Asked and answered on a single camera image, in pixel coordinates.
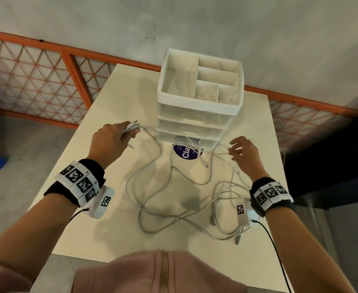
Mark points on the person's left forearm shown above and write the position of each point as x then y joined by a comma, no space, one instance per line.
29,234

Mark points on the pink zip jacket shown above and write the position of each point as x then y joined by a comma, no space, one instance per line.
160,271

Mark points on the person's right fingers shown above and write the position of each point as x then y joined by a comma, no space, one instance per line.
234,148

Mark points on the round purple sticker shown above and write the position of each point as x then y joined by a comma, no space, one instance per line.
185,153

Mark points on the person's right hand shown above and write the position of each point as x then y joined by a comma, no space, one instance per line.
249,158

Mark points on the white plastic drawer organizer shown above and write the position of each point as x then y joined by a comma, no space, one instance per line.
198,97

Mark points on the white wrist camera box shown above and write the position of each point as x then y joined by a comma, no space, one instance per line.
243,213
102,201

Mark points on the orange mesh fence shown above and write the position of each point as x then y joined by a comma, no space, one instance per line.
38,79

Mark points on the black wristband with marker tags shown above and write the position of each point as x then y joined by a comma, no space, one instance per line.
76,181
272,193

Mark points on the person's right forearm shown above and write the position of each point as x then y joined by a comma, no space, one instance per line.
301,250

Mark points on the person's left hand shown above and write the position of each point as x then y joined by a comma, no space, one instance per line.
107,143

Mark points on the person's left fingers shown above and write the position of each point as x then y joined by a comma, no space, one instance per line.
129,134

